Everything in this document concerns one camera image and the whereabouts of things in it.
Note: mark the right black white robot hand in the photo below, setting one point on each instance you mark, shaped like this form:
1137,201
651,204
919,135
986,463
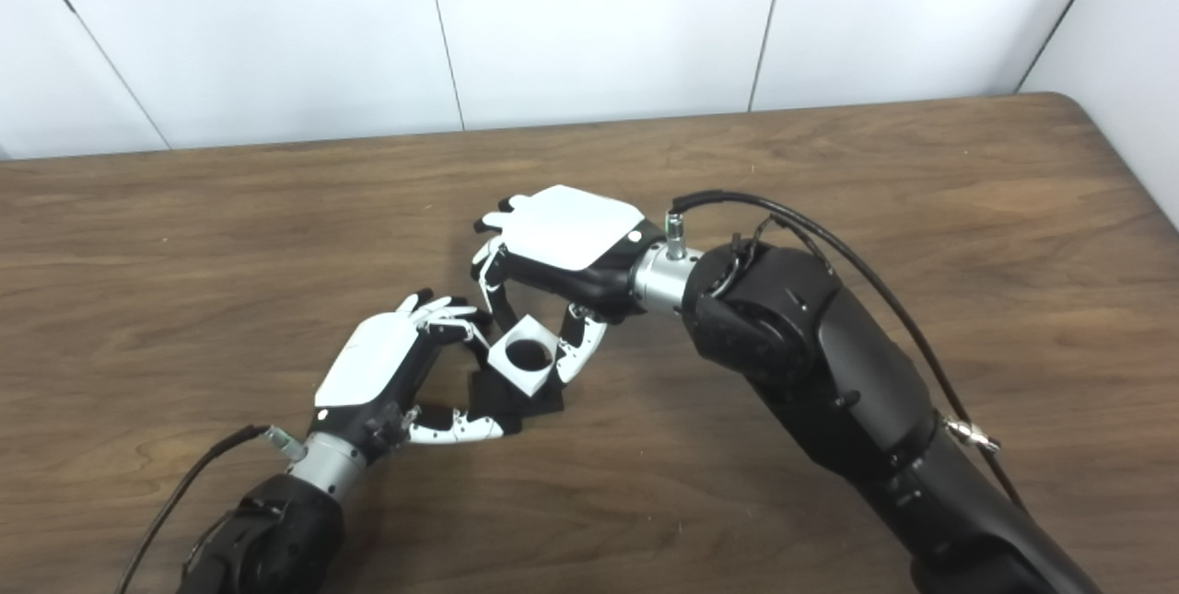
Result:
571,226

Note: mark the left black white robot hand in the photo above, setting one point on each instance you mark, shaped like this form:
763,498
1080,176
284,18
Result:
373,359

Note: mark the white square piece with hole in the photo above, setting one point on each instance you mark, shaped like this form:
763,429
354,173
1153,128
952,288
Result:
530,378

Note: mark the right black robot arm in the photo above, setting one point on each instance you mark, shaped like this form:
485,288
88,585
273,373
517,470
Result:
829,373

